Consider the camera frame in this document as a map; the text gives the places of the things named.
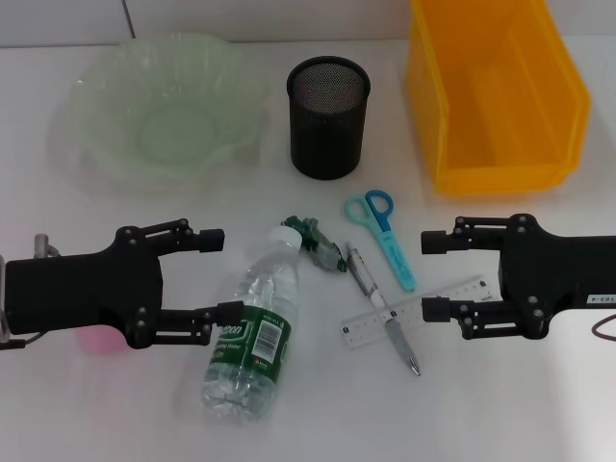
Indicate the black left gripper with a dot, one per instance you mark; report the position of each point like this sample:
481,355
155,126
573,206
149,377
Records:
72,289

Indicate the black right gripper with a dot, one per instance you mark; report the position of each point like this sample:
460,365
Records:
553,274

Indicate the blue teal sheathed scissors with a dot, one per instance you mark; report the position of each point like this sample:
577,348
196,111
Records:
394,255

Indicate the clear green-label water bottle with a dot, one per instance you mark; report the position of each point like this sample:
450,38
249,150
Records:
260,289

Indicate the small green toy figure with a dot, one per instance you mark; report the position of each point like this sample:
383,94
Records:
317,245

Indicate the pink peach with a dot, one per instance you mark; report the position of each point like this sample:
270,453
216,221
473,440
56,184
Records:
98,342

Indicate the clear grey ballpoint pen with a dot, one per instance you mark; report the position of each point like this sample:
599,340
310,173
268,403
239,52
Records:
366,279

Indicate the transparent plastic ruler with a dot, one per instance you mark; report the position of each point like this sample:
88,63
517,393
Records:
366,332

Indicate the black mesh pen holder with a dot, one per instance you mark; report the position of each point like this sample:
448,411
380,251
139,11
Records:
327,139

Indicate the translucent green fruit plate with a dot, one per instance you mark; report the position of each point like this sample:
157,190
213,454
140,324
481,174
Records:
120,96

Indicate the yellow plastic bin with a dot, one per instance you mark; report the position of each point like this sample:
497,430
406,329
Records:
481,96

